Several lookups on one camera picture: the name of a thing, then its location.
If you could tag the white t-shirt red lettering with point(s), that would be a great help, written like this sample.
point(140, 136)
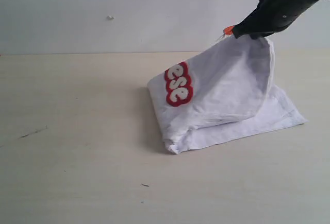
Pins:
point(223, 94)

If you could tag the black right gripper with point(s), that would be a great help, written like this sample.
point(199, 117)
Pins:
point(274, 16)

